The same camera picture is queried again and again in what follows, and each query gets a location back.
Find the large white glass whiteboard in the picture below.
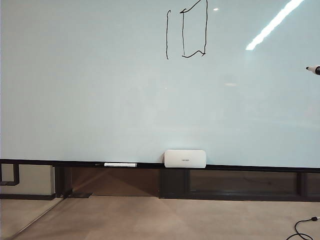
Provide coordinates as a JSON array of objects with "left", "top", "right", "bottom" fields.
[{"left": 0, "top": 0, "right": 320, "bottom": 174}]

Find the white rectangular board eraser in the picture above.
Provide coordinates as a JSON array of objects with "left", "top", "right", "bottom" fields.
[{"left": 163, "top": 149, "right": 208, "bottom": 169}]

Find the black wall pipe bracket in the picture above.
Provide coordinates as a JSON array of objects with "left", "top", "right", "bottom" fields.
[{"left": 0, "top": 162, "right": 20, "bottom": 187}]

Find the white marker with black cap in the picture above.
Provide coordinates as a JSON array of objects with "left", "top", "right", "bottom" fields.
[{"left": 94, "top": 162, "right": 138, "bottom": 168}]

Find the black low shelf frame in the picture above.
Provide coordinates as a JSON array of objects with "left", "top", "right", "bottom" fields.
[{"left": 188, "top": 170, "right": 320, "bottom": 202}]

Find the black door post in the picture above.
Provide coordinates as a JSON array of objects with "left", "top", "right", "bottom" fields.
[{"left": 54, "top": 165, "right": 73, "bottom": 199}]

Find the dark brown wooden wall panel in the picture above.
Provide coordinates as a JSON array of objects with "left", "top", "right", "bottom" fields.
[{"left": 71, "top": 167, "right": 320, "bottom": 201}]

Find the black floor plate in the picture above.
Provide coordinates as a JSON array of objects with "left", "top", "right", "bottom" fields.
[{"left": 70, "top": 192, "right": 94, "bottom": 200}]

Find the dark skirting board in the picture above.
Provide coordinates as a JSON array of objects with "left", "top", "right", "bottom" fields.
[{"left": 0, "top": 193, "right": 56, "bottom": 201}]

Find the black wide column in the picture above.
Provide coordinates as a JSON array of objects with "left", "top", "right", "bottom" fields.
[{"left": 158, "top": 169, "right": 190, "bottom": 199}]

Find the metal floor strip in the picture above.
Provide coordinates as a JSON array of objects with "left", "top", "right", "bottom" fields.
[{"left": 11, "top": 197, "right": 65, "bottom": 240}]

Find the black floor cable with plug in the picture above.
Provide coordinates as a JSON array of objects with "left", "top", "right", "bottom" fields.
[{"left": 294, "top": 216, "right": 320, "bottom": 240}]

